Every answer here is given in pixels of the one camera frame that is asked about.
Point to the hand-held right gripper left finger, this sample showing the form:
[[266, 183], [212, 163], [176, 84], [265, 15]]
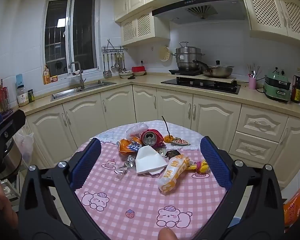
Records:
[[86, 165]]

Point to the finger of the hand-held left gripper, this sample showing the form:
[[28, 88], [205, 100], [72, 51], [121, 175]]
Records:
[[10, 126]]

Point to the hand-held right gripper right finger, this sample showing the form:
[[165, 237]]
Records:
[[215, 165]]

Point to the yellow candy wrapper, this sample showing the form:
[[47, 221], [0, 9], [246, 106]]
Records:
[[201, 167]]

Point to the red patterned wrapper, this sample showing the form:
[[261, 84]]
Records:
[[180, 142]]

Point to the clear wrapper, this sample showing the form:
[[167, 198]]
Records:
[[128, 163]]

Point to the orange snack wrapper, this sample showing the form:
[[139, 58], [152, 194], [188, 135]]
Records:
[[125, 146]]

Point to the dark candy wrapper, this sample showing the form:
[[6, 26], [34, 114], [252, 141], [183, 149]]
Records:
[[173, 153]]

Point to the yellow bread bag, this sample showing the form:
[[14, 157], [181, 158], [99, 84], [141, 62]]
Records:
[[172, 177]]

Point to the orange tangerine peel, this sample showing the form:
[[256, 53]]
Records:
[[168, 139]]

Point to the small brown wrapper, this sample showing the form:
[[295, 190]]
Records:
[[160, 152]]

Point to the trash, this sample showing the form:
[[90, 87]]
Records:
[[135, 130]]

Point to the white paper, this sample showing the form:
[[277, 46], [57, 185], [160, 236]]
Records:
[[150, 161]]

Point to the crushed red soda can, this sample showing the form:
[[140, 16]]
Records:
[[152, 138]]

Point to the person's left hand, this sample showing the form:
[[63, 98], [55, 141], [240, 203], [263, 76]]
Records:
[[1, 205]]

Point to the person's right hand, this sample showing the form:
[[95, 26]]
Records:
[[167, 234]]

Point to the silver rice cooker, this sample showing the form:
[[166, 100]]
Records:
[[11, 157]]

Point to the white plastic bag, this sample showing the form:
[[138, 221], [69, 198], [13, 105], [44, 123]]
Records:
[[26, 145]]

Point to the red knife rack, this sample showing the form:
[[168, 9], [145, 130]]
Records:
[[4, 97]]

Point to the blue label plastic jar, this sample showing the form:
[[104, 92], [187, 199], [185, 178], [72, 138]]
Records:
[[22, 95]]

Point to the small green jar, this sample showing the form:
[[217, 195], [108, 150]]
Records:
[[31, 96]]

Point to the middle cream drawer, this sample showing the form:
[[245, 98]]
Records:
[[253, 147]]

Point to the pink checked tablecloth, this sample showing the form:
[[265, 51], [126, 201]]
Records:
[[130, 205]]

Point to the large cream drawer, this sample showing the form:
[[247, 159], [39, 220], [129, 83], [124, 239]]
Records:
[[261, 123]]

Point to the cream base cabinet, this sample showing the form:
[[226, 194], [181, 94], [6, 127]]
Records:
[[115, 110]]

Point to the orange dish soap bottle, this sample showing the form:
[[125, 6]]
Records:
[[46, 76]]

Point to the steel sink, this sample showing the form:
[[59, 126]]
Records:
[[65, 95]]

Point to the black glass cooktop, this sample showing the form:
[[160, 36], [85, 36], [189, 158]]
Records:
[[202, 86]]

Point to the metal faucet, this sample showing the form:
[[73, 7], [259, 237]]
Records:
[[81, 78]]

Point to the black gas stove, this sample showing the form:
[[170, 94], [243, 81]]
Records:
[[215, 79]]

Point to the orange printed bag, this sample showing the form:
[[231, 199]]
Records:
[[295, 205]]

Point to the pink utensil cup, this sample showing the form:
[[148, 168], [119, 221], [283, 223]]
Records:
[[252, 83]]

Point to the metal spatula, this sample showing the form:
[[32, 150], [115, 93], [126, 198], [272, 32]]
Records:
[[105, 73]]

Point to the lidded frying pan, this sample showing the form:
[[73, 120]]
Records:
[[218, 71]]

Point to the green electric cooker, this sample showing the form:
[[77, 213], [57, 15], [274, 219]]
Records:
[[277, 92]]

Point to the stack of bowls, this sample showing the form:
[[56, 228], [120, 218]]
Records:
[[125, 74]]

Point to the bundle of chopsticks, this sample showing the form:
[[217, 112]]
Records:
[[252, 71]]

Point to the metal ladle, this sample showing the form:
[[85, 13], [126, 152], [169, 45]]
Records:
[[112, 66]]

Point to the metal spoon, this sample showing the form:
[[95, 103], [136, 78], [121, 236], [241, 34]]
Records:
[[117, 65]]

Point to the red bowl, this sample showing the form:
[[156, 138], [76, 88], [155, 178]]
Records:
[[138, 70]]

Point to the steel steamer pot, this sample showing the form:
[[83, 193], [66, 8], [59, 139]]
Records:
[[187, 60]]

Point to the kitchen window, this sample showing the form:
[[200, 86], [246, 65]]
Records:
[[82, 30]]

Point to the yellow strainer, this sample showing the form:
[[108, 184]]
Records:
[[165, 54]]

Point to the black range hood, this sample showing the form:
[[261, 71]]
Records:
[[202, 5]]

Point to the wall utensil rack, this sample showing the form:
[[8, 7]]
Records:
[[115, 48]]

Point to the small lattice wall cabinet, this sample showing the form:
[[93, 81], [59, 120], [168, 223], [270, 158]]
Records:
[[142, 27]]

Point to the wide lattice wall cabinet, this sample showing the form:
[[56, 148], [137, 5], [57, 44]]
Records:
[[277, 15]]

